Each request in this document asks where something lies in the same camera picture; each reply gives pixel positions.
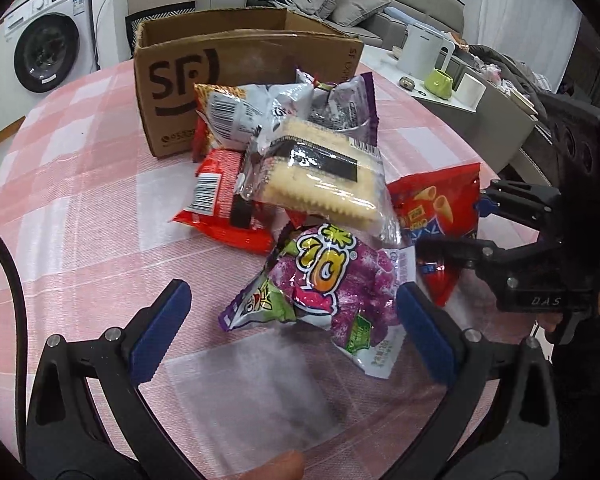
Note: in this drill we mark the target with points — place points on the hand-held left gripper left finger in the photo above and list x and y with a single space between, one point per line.
160 332

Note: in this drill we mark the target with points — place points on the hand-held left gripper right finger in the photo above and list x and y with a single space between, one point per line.
425 332

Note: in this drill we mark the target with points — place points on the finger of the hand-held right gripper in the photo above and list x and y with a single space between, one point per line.
520 205
455 251

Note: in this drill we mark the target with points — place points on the red cone snack packet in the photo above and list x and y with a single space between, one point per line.
430 200

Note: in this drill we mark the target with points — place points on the purple grape candy packet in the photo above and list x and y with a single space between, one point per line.
330 280

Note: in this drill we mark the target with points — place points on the red barcode snack packet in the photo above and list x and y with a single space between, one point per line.
215 195

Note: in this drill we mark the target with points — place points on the clear cracker packet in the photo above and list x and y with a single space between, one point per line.
320 180

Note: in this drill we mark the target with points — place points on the dark purple snack packet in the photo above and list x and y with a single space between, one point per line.
360 110

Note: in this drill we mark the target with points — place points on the silver grey snack packet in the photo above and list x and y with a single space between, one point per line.
290 100

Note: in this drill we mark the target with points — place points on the orange white chips packet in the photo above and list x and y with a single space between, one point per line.
230 115

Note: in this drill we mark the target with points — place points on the brown cardboard box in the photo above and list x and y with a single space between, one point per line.
180 85

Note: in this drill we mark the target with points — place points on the person's right hand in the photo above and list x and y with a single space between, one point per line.
545 321

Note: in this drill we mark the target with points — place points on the person's left hand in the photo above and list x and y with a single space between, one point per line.
275 467

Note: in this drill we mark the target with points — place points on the white marble coffee table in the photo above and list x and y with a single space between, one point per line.
480 125

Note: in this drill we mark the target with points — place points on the white cup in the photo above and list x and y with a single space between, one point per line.
470 91

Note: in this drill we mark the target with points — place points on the grey clothes heap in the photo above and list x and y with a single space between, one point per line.
510 70

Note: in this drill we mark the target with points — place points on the green mug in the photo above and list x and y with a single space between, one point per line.
439 84

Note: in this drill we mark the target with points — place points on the small metal object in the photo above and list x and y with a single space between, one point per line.
406 83

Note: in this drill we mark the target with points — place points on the pink plaid tablecloth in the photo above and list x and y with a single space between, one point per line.
80 185

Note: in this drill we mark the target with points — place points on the white electric kettle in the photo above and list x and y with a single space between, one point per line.
420 50

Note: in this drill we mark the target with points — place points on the grey sofa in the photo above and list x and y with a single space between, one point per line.
430 5

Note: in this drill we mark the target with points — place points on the white washing machine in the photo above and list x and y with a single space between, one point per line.
45 50

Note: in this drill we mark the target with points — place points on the black chair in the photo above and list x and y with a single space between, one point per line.
160 12

